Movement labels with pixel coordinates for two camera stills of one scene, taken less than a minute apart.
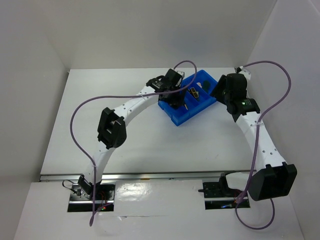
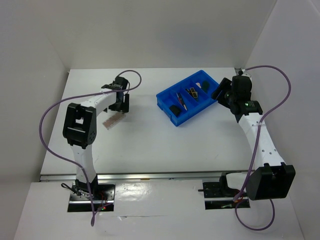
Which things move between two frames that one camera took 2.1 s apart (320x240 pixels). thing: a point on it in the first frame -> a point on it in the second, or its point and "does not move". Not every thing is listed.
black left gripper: (176, 100) -> (123, 106)
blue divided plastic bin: (200, 92) does not move
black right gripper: (222, 83) does not move
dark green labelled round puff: (206, 85) does not move
